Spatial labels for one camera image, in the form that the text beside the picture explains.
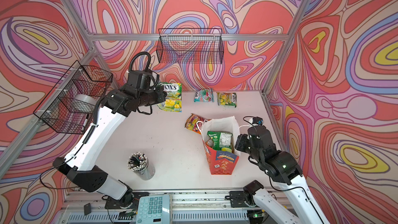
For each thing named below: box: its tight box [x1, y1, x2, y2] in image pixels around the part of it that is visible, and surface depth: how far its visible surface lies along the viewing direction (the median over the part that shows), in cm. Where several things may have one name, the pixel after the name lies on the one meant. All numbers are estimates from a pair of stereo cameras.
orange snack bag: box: [184, 113, 212, 135], surface depth 101 cm
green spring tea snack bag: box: [157, 82, 183, 113], surface depth 73 cm
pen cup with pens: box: [127, 151, 156, 181], surface depth 71 cm
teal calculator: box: [135, 193, 173, 224], surface depth 70 cm
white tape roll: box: [69, 93, 97, 114], surface depth 74 cm
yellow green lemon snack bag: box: [217, 92, 237, 108], surface depth 113 cm
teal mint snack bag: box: [193, 88, 215, 103], surface depth 116 cm
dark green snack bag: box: [207, 130, 234, 153], surface depth 80 cm
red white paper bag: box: [196, 116, 241, 176], surface depth 75 cm
